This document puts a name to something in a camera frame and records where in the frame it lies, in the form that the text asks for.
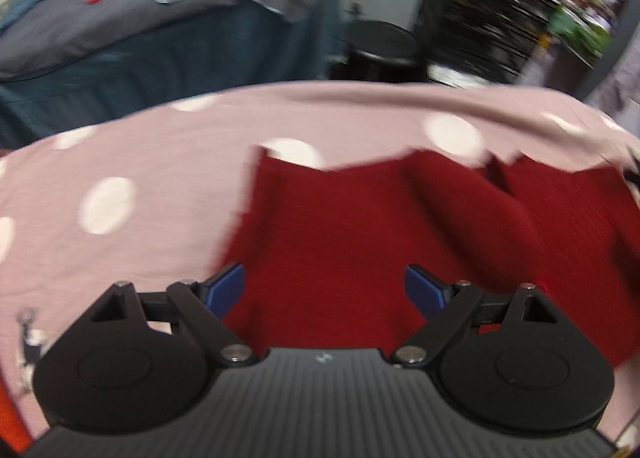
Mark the blue crumpled duvet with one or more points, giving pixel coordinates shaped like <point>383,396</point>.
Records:
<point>20,10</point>

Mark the white wall outlet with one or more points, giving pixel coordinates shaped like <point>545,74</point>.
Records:
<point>355,10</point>

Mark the black round stool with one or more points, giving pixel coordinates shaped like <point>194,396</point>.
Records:
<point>382,45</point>

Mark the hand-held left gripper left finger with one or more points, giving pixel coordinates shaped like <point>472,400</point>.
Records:
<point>225,290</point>

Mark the black storage rack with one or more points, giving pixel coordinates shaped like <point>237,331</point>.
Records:
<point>480,17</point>

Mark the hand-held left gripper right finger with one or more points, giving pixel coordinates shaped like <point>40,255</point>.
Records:
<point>425,290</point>

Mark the grey covered bed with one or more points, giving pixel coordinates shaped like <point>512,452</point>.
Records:
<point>150,42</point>

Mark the orange folded garment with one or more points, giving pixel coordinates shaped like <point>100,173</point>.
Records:
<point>10,418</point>

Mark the dark red knit sweater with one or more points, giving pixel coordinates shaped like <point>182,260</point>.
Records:
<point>400,248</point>

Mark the green potted plant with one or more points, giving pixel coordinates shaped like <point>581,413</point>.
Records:
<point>580,27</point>

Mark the pink polka-dot blanket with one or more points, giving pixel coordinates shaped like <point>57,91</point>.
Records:
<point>150,172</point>

